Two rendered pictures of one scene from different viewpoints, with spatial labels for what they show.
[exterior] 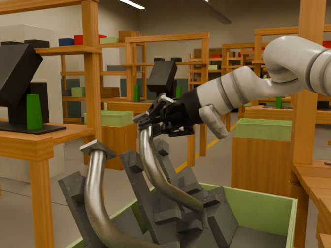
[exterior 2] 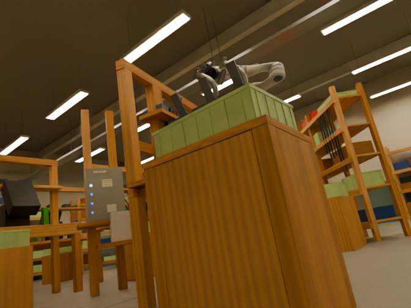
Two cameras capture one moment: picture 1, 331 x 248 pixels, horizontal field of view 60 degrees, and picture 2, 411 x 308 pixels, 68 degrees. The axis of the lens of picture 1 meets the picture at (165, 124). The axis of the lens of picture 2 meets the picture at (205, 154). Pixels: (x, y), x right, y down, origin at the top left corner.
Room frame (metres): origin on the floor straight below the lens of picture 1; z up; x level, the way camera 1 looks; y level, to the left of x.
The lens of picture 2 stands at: (0.40, 1.40, 0.38)
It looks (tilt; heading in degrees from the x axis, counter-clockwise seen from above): 16 degrees up; 282
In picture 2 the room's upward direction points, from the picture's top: 10 degrees counter-clockwise
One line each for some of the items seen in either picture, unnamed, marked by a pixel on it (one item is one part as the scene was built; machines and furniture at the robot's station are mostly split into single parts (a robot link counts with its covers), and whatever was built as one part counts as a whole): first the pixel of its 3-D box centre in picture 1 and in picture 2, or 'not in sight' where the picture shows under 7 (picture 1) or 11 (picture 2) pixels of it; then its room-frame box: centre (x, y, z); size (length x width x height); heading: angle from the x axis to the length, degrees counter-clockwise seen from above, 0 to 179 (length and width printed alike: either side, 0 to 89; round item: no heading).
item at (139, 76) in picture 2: not in sight; (169, 95); (1.26, -1.37, 1.90); 1.50 x 0.09 x 0.09; 77
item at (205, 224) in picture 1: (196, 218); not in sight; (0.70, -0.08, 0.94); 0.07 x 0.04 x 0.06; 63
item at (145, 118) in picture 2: not in sight; (177, 126); (1.22, -1.36, 1.52); 0.90 x 0.25 x 0.04; 77
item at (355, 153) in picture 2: not in sight; (331, 170); (-0.63, -4.33, 1.19); 2.30 x 0.55 x 2.39; 106
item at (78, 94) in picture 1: (94, 84); not in sight; (6.72, 1.66, 1.13); 2.48 x 0.54 x 2.27; 66
